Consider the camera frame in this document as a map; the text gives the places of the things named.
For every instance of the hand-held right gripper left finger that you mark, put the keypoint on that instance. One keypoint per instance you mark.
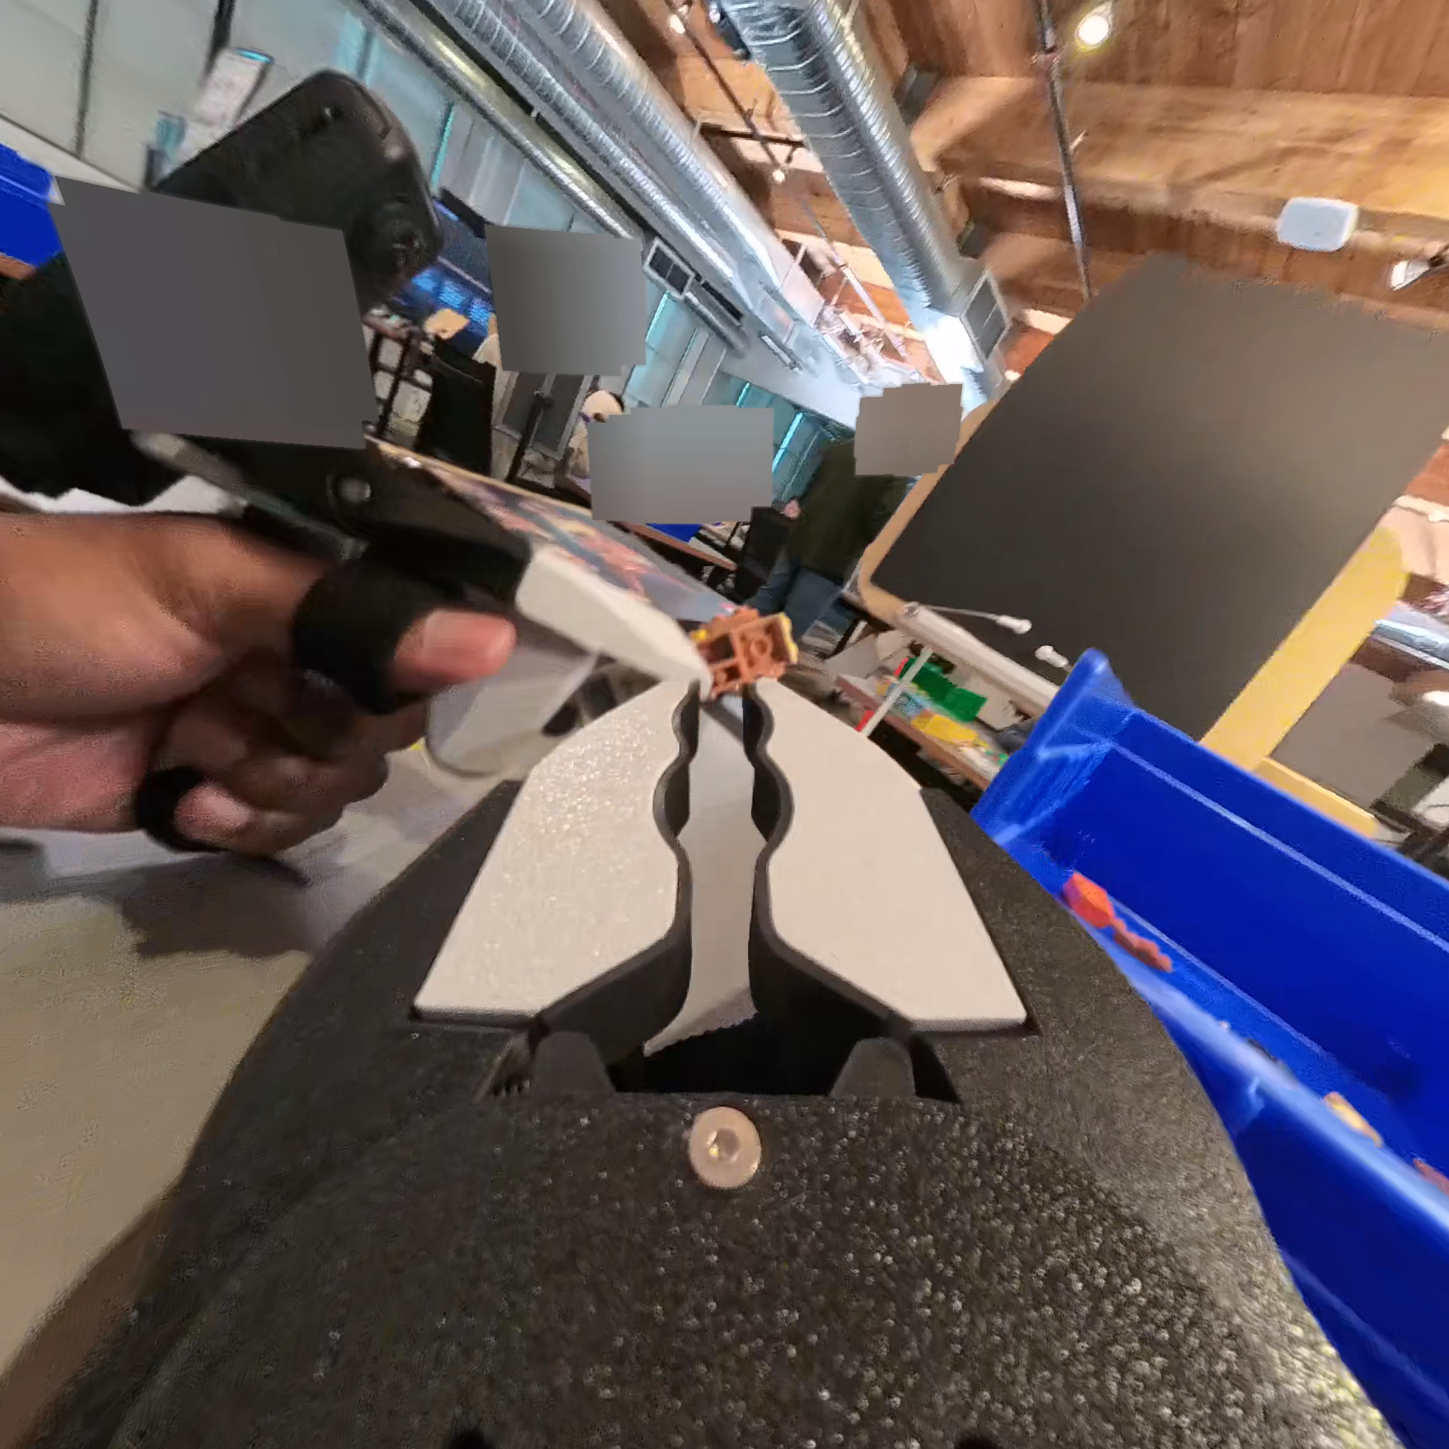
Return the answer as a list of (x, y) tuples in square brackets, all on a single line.
[(567, 884)]

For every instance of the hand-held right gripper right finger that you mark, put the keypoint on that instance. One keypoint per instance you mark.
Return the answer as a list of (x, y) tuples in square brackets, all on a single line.
[(884, 895)]

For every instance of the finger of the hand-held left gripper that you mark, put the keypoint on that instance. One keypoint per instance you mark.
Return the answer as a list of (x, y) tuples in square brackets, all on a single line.
[(601, 612), (500, 714)]

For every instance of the brown toy brick piece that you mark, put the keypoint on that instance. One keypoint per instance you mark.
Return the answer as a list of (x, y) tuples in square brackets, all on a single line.
[(748, 652)]

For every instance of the blue plastic bin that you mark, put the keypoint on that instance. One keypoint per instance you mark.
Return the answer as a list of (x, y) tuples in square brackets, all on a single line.
[(1246, 862), (25, 215)]

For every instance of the person's left hand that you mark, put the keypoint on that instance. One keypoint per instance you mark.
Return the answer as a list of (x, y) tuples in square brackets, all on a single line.
[(137, 634)]

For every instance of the printed cardboard box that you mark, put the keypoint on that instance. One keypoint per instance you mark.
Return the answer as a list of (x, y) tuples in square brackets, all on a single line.
[(589, 545)]

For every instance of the pile of colourful toy bricks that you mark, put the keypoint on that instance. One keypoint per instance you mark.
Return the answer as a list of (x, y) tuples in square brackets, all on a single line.
[(939, 708)]

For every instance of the small orange toy brick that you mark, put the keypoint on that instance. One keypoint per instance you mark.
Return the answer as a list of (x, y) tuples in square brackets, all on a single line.
[(1353, 1119), (1089, 902)]

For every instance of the small red toy brick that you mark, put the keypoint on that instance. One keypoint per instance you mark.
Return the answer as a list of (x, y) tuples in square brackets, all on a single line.
[(1145, 950)]

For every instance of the black board panel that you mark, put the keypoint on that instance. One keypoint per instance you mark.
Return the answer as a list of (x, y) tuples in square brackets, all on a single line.
[(1133, 488)]

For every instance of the white ceiling sensor box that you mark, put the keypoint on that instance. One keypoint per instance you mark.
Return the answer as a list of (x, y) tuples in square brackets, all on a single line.
[(1319, 225)]

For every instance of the white board bracket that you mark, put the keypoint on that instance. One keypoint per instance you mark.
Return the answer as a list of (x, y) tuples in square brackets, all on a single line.
[(951, 615)]

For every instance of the silver spiral ventilation duct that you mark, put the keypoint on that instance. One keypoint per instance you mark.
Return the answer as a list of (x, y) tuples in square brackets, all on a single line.
[(862, 137)]

